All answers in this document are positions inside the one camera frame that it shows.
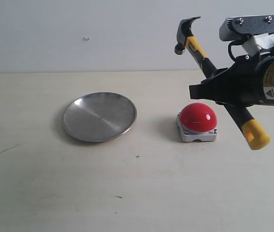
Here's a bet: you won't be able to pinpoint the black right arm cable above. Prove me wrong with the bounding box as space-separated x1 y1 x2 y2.
228 40 247 63

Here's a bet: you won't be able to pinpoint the red dome push button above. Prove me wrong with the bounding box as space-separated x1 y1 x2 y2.
176 103 217 142

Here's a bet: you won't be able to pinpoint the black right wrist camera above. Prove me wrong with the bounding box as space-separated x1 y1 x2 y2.
218 14 274 53

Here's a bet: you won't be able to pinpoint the round stainless steel plate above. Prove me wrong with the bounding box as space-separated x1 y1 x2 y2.
61 91 137 143

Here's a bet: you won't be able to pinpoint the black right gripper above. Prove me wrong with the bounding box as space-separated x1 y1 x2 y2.
188 56 274 106

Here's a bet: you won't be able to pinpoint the black and yellow claw hammer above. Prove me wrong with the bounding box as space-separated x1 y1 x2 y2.
174 16 271 150

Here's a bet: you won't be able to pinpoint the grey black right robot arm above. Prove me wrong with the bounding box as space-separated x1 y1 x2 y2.
189 56 274 107

